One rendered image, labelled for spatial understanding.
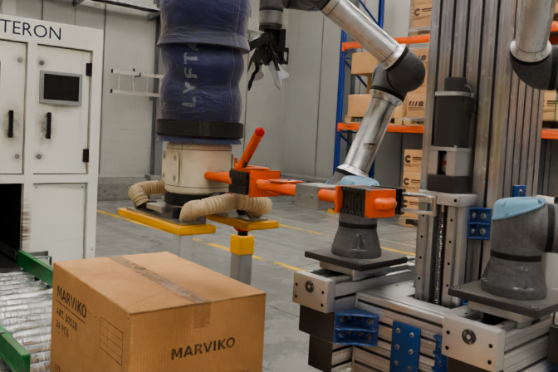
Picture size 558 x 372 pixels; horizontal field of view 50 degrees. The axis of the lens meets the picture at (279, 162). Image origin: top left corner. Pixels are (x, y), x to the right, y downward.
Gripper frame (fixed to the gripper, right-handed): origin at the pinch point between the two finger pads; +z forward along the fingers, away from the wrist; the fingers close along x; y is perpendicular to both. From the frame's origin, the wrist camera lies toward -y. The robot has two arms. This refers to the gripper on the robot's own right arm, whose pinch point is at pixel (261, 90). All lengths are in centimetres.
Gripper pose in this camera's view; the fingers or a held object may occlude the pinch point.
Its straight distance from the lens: 186.2
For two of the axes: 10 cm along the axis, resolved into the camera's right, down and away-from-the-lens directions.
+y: 7.3, 0.0, 6.8
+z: -0.5, 10.0, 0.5
